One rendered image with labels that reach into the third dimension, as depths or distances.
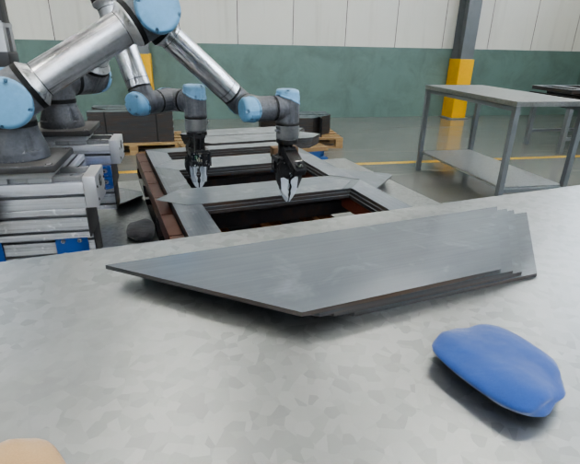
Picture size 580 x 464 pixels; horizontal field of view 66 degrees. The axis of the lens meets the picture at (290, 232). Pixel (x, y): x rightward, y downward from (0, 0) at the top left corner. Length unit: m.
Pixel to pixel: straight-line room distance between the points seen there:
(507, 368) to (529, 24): 10.66
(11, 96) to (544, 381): 1.13
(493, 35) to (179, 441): 10.36
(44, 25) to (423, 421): 8.72
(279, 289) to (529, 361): 0.27
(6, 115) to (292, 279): 0.86
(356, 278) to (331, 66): 8.57
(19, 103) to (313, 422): 1.01
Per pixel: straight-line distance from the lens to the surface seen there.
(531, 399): 0.45
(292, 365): 0.46
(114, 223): 1.88
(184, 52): 1.43
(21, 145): 1.38
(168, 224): 1.42
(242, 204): 1.53
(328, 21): 9.04
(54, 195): 1.41
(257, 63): 8.75
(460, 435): 0.43
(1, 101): 1.23
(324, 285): 0.55
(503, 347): 0.49
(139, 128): 6.03
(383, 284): 0.56
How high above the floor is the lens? 1.34
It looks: 23 degrees down
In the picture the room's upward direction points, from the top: 1 degrees clockwise
